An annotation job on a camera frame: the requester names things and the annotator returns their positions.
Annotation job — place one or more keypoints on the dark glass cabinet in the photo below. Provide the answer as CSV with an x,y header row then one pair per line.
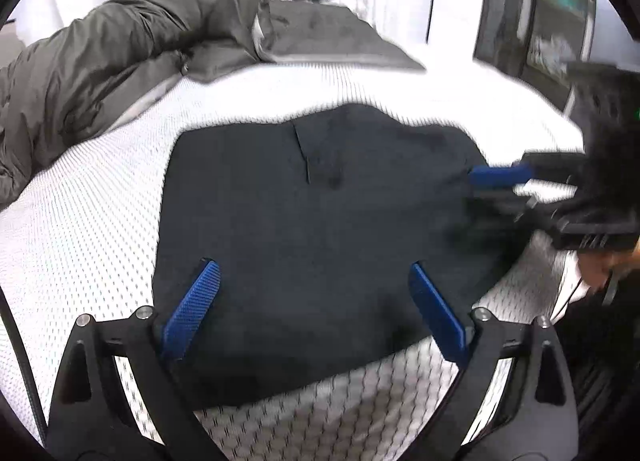
x,y
537,6

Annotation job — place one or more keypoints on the black pants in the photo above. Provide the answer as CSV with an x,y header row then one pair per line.
x,y
320,231

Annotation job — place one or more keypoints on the white mesh-patterned mattress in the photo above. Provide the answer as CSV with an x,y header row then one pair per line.
x,y
85,221

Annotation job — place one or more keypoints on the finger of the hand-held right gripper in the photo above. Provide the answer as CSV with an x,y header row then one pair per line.
x,y
505,206
500,175

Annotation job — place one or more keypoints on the person's right hand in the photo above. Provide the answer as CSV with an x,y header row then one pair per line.
x,y
602,268

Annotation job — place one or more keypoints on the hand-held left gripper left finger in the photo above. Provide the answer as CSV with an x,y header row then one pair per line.
x,y
197,303

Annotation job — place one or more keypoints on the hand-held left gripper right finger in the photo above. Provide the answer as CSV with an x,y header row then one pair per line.
x,y
437,311

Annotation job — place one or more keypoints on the grey quilted comforter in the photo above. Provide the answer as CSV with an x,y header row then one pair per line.
x,y
100,61

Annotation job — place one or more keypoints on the dark grey flat blanket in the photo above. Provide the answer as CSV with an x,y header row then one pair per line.
x,y
335,36

